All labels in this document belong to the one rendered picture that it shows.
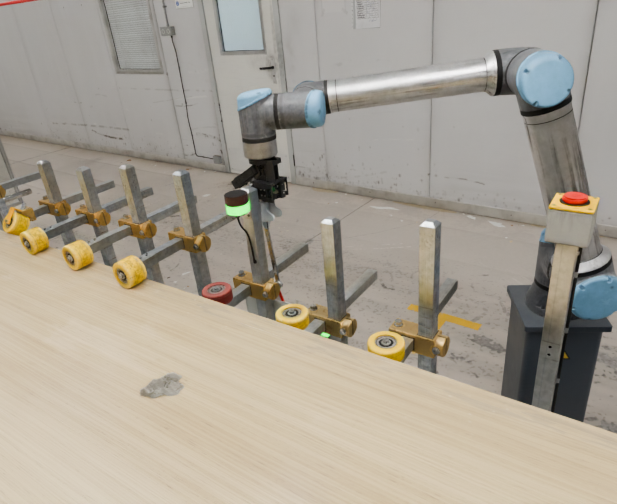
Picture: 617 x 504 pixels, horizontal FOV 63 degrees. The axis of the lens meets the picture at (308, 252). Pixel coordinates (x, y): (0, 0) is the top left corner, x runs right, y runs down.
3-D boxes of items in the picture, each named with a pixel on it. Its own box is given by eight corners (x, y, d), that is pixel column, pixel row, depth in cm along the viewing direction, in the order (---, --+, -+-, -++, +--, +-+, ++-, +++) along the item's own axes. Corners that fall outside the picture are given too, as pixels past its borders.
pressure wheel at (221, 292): (222, 312, 144) (215, 277, 138) (243, 319, 139) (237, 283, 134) (202, 326, 138) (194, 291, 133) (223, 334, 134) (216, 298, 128)
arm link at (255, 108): (271, 91, 121) (230, 94, 122) (276, 142, 126) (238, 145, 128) (276, 85, 129) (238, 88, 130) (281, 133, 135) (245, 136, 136)
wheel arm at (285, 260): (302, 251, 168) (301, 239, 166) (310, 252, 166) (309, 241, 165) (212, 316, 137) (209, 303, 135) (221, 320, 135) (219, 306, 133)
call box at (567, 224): (551, 230, 95) (556, 191, 91) (592, 236, 91) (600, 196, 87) (543, 245, 90) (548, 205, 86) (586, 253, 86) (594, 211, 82)
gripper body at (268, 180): (272, 206, 133) (267, 162, 128) (248, 202, 138) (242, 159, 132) (289, 196, 139) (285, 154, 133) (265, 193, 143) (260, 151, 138)
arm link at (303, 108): (324, 84, 130) (278, 88, 132) (322, 92, 120) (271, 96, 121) (327, 121, 134) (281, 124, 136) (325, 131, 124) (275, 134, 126)
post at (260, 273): (269, 332, 154) (246, 184, 133) (278, 335, 152) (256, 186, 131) (262, 338, 152) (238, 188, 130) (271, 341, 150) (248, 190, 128)
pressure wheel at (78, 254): (78, 234, 153) (95, 250, 152) (76, 251, 159) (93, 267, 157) (60, 242, 149) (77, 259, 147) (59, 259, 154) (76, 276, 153)
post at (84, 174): (119, 283, 195) (83, 164, 173) (124, 285, 193) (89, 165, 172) (111, 288, 192) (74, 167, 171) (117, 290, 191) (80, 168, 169)
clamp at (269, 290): (245, 284, 152) (243, 270, 150) (281, 294, 145) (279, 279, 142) (233, 293, 148) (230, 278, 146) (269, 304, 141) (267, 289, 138)
